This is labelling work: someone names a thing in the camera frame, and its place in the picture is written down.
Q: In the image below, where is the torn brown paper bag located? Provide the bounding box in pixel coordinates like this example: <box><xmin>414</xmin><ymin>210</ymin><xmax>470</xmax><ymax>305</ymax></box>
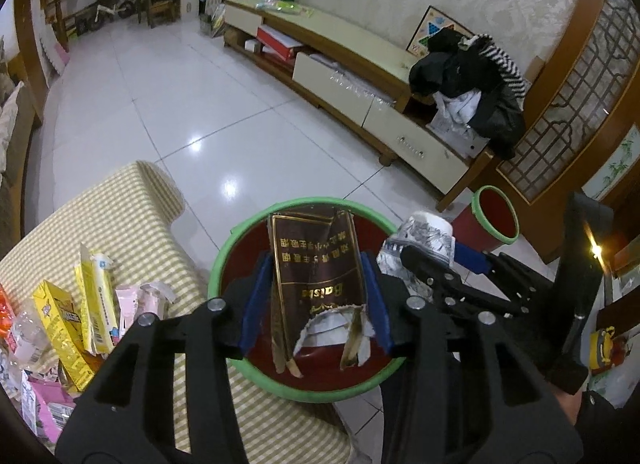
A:
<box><xmin>268</xmin><ymin>205</ymin><xmax>374</xmax><ymax>378</ymax></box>

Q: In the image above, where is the striped beige sofa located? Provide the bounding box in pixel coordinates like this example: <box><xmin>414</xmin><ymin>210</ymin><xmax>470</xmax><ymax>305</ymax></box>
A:
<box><xmin>0</xmin><ymin>67</ymin><xmax>41</xmax><ymax>257</ymax></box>

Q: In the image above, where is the pile of dark clothes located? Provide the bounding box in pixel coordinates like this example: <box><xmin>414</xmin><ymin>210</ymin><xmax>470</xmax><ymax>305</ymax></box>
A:
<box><xmin>409</xmin><ymin>28</ymin><xmax>527</xmax><ymax>161</ymax></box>

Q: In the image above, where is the orange plastic wrapper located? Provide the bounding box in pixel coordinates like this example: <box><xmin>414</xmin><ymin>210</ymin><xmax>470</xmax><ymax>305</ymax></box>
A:
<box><xmin>0</xmin><ymin>286</ymin><xmax>16</xmax><ymax>352</ymax></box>

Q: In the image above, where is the colourful board game box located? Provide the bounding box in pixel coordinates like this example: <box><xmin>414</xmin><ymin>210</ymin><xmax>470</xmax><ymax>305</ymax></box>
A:
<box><xmin>406</xmin><ymin>5</ymin><xmax>473</xmax><ymax>58</ymax></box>

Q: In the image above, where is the red folder in cabinet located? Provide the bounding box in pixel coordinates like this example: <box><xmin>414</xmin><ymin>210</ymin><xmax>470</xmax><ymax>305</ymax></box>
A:
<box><xmin>256</xmin><ymin>24</ymin><xmax>304</xmax><ymax>62</ymax></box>

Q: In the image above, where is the red bin green rim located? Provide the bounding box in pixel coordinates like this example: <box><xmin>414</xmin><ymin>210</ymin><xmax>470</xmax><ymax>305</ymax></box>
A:
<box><xmin>208</xmin><ymin>197</ymin><xmax>405</xmax><ymax>404</ymax></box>

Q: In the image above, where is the wooden TV cabinet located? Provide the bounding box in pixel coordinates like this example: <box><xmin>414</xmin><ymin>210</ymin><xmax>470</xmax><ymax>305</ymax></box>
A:
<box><xmin>224</xmin><ymin>0</ymin><xmax>492</xmax><ymax>210</ymax></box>

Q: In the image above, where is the pink wrapper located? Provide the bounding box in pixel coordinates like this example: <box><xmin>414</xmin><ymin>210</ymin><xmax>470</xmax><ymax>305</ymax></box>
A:
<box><xmin>115</xmin><ymin>281</ymin><xmax>176</xmax><ymax>338</ymax></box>

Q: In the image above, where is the white balance bike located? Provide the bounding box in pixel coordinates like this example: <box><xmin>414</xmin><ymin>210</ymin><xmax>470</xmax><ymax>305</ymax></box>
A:
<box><xmin>75</xmin><ymin>0</ymin><xmax>137</xmax><ymax>36</ymax></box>

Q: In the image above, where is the yellow white carton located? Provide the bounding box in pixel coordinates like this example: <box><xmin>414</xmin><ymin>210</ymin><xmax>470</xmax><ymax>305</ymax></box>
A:
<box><xmin>74</xmin><ymin>244</ymin><xmax>120</xmax><ymax>358</ymax></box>

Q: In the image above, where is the crushed clear plastic bottle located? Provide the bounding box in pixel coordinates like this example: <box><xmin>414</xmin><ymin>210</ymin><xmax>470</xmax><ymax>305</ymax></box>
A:
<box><xmin>6</xmin><ymin>310</ymin><xmax>49</xmax><ymax>364</ymax></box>

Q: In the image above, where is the yellow iced tea carton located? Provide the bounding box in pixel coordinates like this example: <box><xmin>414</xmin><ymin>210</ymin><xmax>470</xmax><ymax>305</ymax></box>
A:
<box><xmin>32</xmin><ymin>281</ymin><xmax>102</xmax><ymax>392</ymax></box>

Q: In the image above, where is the pink white snack packet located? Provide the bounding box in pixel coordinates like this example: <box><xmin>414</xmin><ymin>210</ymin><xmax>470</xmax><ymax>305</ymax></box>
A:
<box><xmin>21</xmin><ymin>371</ymin><xmax>75</xmax><ymax>444</ymax></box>

